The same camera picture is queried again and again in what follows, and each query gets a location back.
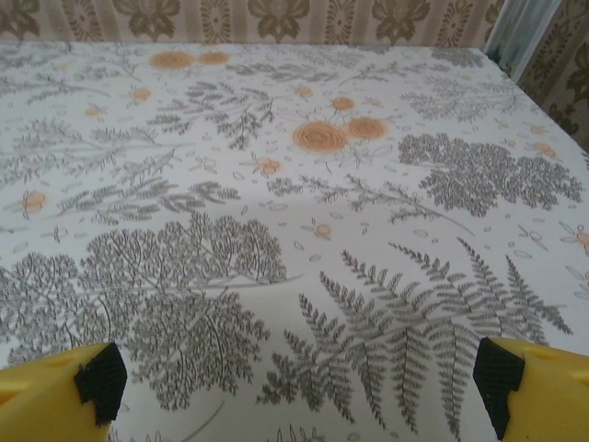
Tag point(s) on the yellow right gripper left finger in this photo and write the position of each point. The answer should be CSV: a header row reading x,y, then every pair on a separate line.
x,y
41,396

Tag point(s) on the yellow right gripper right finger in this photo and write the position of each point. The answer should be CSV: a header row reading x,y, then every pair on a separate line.
x,y
547,396

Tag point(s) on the aluminium frame post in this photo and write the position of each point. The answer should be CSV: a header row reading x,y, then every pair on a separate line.
x,y
515,32

